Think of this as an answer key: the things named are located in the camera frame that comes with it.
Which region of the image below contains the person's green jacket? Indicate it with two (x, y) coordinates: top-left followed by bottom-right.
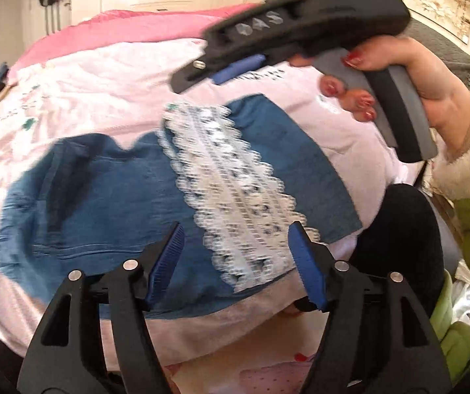
(429, 269), (470, 382)

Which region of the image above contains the person's black trouser leg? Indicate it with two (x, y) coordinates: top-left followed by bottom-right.
(349, 183), (446, 321)

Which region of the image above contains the person's right forearm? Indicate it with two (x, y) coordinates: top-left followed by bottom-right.
(429, 88), (470, 274)

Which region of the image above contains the blossom wall painting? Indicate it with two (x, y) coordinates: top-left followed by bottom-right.
(401, 0), (470, 46)

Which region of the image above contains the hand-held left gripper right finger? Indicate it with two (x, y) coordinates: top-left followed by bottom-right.
(288, 221), (453, 394)

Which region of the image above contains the pink printed bed sheet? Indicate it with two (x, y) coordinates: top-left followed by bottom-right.
(0, 37), (428, 372)

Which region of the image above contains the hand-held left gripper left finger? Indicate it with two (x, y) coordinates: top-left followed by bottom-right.
(17, 221), (186, 394)

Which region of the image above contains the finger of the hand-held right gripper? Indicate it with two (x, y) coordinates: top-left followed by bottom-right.
(171, 53), (268, 94)

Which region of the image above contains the pink quilt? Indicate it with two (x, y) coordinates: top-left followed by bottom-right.
(7, 2), (268, 70)

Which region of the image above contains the pink dotted cloth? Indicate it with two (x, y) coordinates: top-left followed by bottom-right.
(239, 367), (313, 394)

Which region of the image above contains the blue denim pants lace hem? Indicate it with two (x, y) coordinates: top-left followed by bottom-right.
(0, 94), (363, 321)

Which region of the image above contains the person's right hand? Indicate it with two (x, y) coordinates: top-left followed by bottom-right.
(290, 35), (470, 148)

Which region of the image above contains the grey quilted headboard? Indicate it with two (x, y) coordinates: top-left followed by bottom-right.
(401, 18), (470, 91)

